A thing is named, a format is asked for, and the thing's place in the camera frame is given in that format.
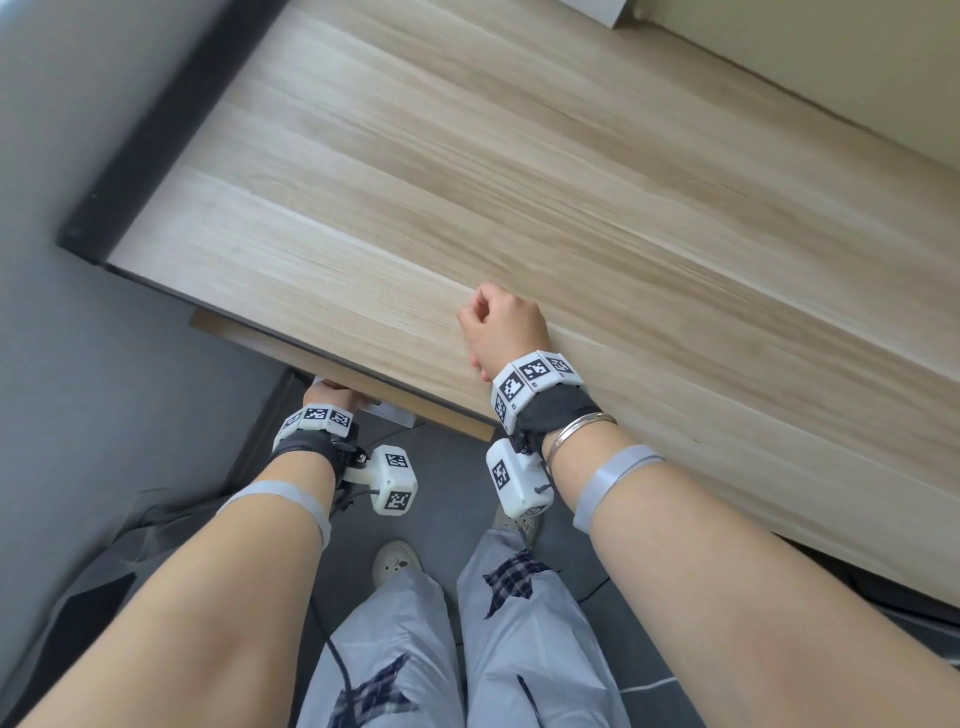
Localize person's right hand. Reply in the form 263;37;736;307
456;282;553;385

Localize person's left hand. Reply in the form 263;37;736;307
302;378;373;415

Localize grey left forearm band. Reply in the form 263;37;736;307
215;481;334;550

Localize grey right forearm band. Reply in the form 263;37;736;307
572;444;667;536

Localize person's right forearm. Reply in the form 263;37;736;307
547;416;960;728

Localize person's left forearm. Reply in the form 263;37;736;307
14;449;340;728

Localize person's white patterned trousers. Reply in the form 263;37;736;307
296;528;633;728

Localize white shoe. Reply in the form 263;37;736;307
372;539;424;591
494;503;544;550

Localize dark grey fabric item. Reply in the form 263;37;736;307
0;487;235;728

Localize small white box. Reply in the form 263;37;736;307
590;0;640;31

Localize right marker wrist strap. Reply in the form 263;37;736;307
491;348;603;453

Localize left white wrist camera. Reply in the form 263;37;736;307
341;444;418;520

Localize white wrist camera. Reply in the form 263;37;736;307
485;437;557;521
341;444;418;520

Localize silver bracelet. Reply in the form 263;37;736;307
543;412;619;483

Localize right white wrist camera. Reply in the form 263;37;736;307
485;437;557;521

